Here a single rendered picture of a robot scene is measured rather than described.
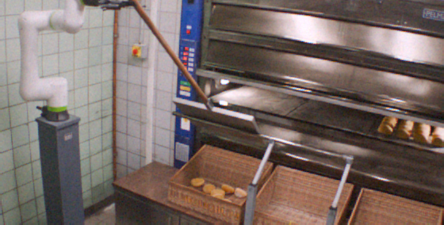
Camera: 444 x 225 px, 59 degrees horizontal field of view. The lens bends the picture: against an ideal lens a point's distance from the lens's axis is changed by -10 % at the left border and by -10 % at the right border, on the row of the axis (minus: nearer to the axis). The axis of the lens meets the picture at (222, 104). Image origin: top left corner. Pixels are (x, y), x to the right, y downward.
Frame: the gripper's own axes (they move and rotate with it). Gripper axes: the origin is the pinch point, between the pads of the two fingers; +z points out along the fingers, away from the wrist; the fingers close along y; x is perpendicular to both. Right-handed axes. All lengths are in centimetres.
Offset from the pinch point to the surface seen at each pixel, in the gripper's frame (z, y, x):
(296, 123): 40, -21, -143
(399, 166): 114, -12, -151
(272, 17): 14, -73, -101
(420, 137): 123, -34, -151
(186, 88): -45, -25, -138
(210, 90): -31, -31, -147
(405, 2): 99, -88, -86
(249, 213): 39, 49, -124
